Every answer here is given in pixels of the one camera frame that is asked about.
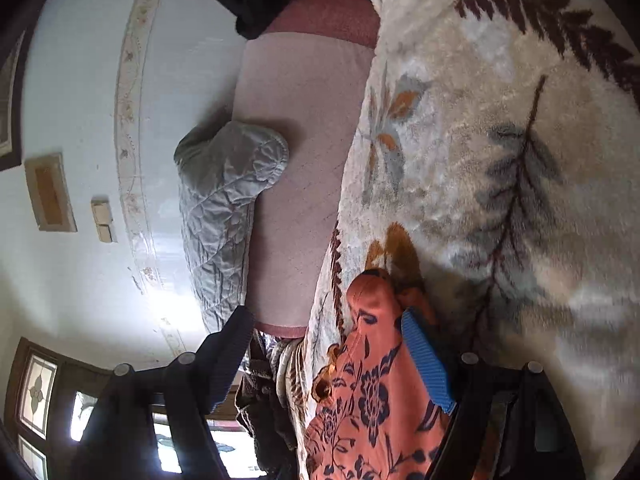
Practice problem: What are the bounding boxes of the large framed painting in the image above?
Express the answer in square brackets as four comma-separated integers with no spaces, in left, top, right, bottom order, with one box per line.
[0,30,26,172]

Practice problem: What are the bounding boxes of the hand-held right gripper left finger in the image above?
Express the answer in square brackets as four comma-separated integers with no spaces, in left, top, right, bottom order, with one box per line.
[70,305,256,480]

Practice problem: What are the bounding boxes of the brown fuzzy garment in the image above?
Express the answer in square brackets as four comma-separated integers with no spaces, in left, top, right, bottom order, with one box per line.
[235,330,301,476]

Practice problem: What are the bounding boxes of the orange floral garment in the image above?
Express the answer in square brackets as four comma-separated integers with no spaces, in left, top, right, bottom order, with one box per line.
[302,269,458,480]

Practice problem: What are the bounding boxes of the grey quilted pillow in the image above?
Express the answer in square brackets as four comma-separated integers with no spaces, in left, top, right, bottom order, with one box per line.
[173,120,291,333]

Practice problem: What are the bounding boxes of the small framed wall plaque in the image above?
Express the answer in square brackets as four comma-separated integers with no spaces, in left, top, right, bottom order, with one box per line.
[24,152,78,233]

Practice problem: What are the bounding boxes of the wooden stained glass door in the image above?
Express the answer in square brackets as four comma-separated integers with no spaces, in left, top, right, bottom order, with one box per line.
[0,336,271,480]

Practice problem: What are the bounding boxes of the leaf print blanket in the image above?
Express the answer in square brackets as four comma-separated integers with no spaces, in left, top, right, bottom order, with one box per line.
[270,0,640,480]

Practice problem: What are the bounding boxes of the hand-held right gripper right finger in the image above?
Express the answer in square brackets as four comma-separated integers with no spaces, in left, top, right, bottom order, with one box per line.
[400,307,587,480]

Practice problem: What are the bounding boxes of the pink sofa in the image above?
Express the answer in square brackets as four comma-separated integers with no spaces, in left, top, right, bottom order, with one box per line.
[235,0,383,338]

